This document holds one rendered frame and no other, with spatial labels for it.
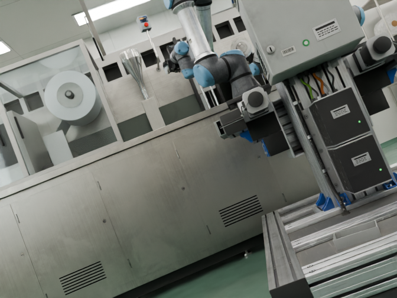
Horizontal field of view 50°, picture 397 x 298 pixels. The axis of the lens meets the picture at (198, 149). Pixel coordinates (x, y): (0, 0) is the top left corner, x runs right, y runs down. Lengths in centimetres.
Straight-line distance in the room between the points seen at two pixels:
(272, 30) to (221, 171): 118
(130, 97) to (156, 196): 96
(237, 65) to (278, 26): 55
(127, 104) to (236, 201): 116
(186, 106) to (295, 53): 173
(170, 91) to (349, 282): 237
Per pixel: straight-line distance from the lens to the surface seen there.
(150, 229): 250
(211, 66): 201
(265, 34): 154
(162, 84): 319
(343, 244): 123
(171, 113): 314
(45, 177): 257
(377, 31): 612
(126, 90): 319
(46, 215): 259
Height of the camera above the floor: 53
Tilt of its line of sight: 4 degrees up
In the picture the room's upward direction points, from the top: 22 degrees counter-clockwise
